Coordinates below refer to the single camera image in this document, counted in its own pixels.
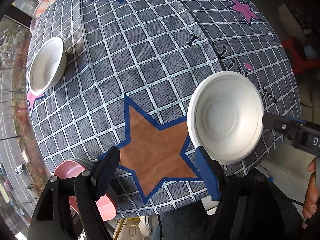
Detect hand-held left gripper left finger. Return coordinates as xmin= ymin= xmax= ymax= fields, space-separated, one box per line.
xmin=26 ymin=146 xmax=121 ymax=240

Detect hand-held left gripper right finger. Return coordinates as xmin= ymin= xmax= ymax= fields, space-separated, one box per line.
xmin=195 ymin=146 xmax=304 ymax=240

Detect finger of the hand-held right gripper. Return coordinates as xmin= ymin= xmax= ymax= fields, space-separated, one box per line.
xmin=284 ymin=116 xmax=307 ymax=125
xmin=261 ymin=113 xmax=304 ymax=144

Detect pink bowl stack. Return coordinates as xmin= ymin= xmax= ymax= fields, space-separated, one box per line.
xmin=54 ymin=158 xmax=118 ymax=222

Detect large white bowl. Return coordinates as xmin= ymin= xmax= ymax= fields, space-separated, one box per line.
xmin=187 ymin=71 xmax=265 ymax=165

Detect small white bowl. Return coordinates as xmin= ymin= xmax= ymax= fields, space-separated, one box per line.
xmin=29 ymin=38 xmax=67 ymax=96
xmin=29 ymin=37 xmax=64 ymax=93

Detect person's right hand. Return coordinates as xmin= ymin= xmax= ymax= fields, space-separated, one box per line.
xmin=302 ymin=157 xmax=320 ymax=222

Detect person's jeans legs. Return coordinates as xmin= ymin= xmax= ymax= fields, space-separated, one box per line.
xmin=150 ymin=200 xmax=225 ymax=240

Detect red plastic stool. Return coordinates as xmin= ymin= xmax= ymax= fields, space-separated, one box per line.
xmin=281 ymin=37 xmax=320 ymax=75

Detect pale blue jar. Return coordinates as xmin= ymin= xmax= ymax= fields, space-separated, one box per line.
xmin=304 ymin=44 xmax=317 ymax=59

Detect grey checked star tablecloth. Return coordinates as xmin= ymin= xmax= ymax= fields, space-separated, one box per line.
xmin=26 ymin=0 xmax=302 ymax=218

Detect pink plastic basin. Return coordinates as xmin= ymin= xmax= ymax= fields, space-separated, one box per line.
xmin=30 ymin=0 xmax=59 ymax=33

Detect black cable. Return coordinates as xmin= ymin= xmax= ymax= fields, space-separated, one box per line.
xmin=156 ymin=214 xmax=163 ymax=240

